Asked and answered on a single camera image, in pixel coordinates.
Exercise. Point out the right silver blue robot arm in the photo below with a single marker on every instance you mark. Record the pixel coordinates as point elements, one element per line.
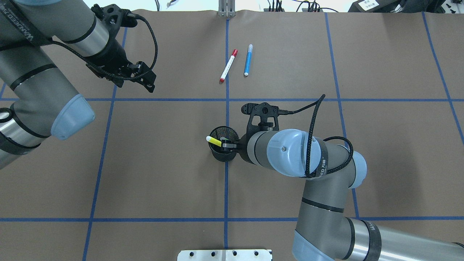
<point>322,232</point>

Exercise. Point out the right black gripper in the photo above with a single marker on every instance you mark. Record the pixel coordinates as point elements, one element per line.
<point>243,147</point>

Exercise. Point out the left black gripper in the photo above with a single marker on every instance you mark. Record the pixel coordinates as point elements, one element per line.
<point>115,53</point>

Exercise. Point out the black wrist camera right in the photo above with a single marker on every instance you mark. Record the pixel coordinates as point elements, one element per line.
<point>262,117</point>

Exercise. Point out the yellow highlighter pen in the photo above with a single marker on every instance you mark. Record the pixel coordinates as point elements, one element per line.
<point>214,141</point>

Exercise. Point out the black mesh pen cup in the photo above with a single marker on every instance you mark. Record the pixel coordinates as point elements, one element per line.
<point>223,155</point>

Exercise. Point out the brown paper table cover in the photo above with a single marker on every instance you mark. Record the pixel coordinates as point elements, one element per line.
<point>140,183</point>

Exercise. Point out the blue marker pen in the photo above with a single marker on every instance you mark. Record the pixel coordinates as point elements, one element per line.
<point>248,60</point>

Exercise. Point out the aluminium frame post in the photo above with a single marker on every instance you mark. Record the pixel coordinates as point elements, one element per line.
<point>226,8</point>

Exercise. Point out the red marker pen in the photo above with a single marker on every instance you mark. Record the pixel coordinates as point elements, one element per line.
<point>228,66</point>

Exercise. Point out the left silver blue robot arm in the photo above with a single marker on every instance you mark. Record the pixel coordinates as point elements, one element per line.
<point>48,104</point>

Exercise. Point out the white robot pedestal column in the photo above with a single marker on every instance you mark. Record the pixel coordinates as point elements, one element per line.
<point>226,255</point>

